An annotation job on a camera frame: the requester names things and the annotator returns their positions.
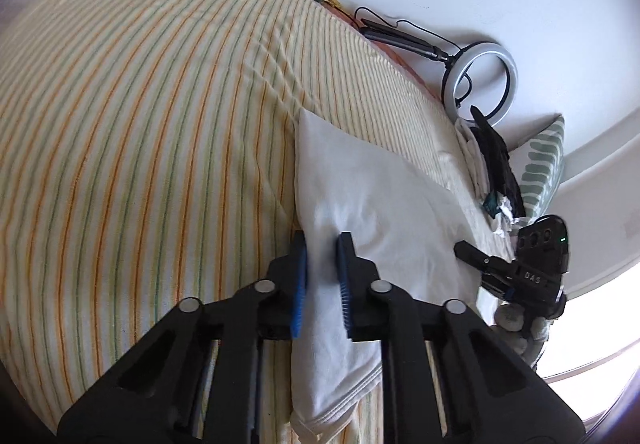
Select white ring light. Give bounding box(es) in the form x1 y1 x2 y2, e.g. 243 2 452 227
441 40 519 127

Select black ring light stand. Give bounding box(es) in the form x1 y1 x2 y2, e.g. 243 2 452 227
355 6 453 64

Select white folded garments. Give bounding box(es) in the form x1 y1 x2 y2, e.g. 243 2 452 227
454 119 521 237

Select white camisole top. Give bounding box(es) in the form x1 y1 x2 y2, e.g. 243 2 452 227
290 108 483 442

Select green patterned pillow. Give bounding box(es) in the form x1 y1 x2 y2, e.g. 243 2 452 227
507 115 566 217

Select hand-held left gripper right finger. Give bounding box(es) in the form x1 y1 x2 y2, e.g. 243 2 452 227
335 232 586 444

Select black folded garment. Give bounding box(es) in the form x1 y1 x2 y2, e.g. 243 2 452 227
470 106 527 219

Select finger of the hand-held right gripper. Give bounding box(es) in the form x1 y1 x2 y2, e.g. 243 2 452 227
454 241 518 277
480 273 518 299

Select yellow striped blanket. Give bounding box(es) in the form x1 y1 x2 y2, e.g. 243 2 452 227
0 0 516 444

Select person's right hand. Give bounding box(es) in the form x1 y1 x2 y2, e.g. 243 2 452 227
494 301 551 365

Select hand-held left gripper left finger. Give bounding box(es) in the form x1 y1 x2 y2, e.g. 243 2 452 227
56 230 311 444

